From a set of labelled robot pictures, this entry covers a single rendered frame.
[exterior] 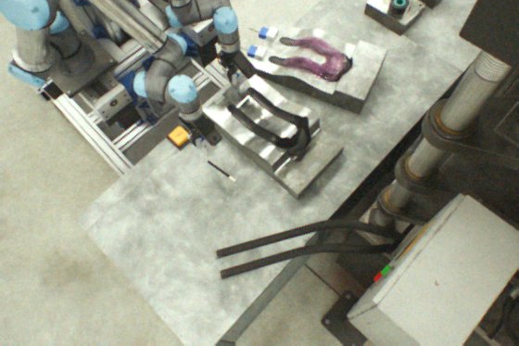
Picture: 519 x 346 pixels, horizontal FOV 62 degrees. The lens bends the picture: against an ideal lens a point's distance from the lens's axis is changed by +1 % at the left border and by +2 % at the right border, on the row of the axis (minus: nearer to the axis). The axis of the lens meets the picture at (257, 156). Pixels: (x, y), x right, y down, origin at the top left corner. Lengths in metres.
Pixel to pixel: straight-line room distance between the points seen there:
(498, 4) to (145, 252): 1.34
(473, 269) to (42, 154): 2.54
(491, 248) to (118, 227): 1.24
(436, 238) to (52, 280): 2.15
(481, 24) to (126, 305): 2.16
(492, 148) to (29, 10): 1.06
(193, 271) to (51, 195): 1.44
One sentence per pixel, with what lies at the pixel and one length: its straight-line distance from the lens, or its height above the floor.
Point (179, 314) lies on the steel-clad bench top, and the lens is 1.57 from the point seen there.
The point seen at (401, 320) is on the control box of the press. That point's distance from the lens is 0.88.
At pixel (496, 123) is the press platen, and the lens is 0.99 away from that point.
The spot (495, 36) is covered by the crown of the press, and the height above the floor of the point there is 1.84.
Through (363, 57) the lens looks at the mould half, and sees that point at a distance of 1.80.
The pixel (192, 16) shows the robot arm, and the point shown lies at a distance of 1.54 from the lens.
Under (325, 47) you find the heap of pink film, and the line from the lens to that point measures 1.83.
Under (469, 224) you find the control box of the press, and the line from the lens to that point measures 0.95.
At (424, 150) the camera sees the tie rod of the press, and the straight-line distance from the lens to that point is 1.05.
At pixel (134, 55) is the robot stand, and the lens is 1.85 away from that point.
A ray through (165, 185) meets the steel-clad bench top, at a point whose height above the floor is 0.80.
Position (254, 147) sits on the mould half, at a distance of 1.56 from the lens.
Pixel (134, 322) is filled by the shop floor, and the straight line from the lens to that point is 2.45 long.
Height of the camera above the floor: 2.32
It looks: 65 degrees down
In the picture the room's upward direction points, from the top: 9 degrees counter-clockwise
